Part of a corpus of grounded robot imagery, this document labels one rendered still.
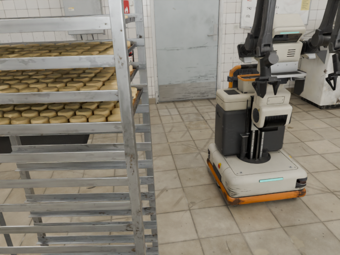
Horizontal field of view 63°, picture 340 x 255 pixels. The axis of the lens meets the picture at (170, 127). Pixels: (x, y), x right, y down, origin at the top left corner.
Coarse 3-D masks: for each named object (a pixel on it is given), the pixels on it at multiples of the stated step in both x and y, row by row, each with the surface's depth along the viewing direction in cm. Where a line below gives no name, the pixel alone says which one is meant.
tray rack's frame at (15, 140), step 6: (12, 138) 125; (18, 138) 127; (12, 144) 127; (18, 144) 127; (18, 162) 130; (24, 174) 133; (30, 192) 137; (0, 216) 116; (0, 222) 116; (36, 222) 144; (6, 234) 120; (42, 234) 148; (6, 240) 120
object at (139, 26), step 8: (136, 0) 103; (136, 8) 104; (136, 24) 106; (136, 32) 107; (144, 32) 109; (144, 40) 108; (144, 48) 109; (144, 56) 111; (144, 72) 113; (144, 80) 114; (144, 96) 117; (144, 120) 121; (144, 136) 124; (152, 160) 130; (152, 168) 131; (152, 200) 138; (152, 216) 142; (152, 232) 146
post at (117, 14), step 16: (112, 0) 62; (112, 16) 63; (112, 32) 64; (128, 64) 69; (128, 80) 69; (128, 96) 70; (128, 112) 72; (128, 128) 74; (128, 144) 76; (128, 160) 78; (128, 176) 80; (144, 240) 92
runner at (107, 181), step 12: (0, 180) 84; (12, 180) 84; (24, 180) 84; (36, 180) 84; (48, 180) 84; (60, 180) 84; (72, 180) 84; (84, 180) 84; (96, 180) 84; (108, 180) 84; (120, 180) 84
